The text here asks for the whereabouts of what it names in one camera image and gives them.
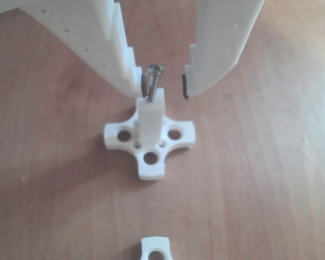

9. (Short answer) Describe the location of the silver metal screw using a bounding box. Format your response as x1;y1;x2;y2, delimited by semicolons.
147;63;166;103

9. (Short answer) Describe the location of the white post stand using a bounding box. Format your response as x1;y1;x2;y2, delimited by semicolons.
103;88;197;181
140;236;171;260

